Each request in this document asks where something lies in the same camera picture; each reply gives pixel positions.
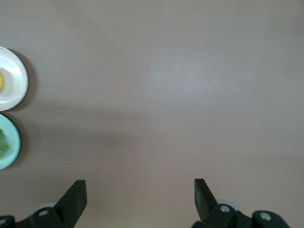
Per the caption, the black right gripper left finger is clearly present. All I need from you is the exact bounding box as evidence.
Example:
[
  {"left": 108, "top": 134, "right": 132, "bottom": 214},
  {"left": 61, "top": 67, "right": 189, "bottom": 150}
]
[{"left": 0, "top": 180, "right": 87, "bottom": 228}]

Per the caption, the mint green round plate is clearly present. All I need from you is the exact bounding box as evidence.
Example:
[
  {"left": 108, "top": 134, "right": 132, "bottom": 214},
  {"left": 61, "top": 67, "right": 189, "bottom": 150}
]
[{"left": 0, "top": 113, "right": 22, "bottom": 170}]

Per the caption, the green lettuce leaf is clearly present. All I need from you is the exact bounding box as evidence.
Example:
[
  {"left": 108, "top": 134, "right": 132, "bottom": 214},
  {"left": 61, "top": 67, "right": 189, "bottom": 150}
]
[{"left": 0, "top": 128, "right": 10, "bottom": 159}]

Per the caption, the cream white round plate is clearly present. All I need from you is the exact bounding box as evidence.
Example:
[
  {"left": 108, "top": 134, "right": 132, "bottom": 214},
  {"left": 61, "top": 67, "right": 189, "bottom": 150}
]
[{"left": 0, "top": 46, "right": 29, "bottom": 112}]

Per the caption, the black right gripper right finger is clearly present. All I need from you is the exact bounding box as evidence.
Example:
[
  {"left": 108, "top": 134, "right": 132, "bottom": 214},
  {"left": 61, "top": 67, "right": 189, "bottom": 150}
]
[{"left": 191, "top": 178, "right": 291, "bottom": 228}]

